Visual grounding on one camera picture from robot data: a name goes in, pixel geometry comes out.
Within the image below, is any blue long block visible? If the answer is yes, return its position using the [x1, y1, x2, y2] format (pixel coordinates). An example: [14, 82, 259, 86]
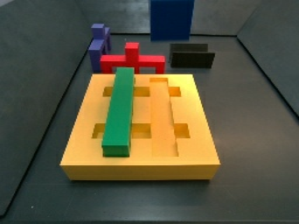
[149, 0, 195, 41]

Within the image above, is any yellow slotted board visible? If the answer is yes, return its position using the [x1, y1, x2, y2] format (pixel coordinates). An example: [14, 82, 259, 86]
[60, 74, 220, 180]

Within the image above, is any green long block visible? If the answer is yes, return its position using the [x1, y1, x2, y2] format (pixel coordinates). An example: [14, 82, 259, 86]
[101, 67, 135, 158]

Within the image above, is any red comb-shaped block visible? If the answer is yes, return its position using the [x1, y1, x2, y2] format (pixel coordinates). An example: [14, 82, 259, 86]
[99, 42, 165, 74]

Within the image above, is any purple comb-shaped block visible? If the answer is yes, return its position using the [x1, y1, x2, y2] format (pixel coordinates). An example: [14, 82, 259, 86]
[88, 24, 111, 74]

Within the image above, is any black angle bracket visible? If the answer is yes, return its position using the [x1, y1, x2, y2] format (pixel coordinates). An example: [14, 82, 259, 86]
[169, 44, 215, 68]

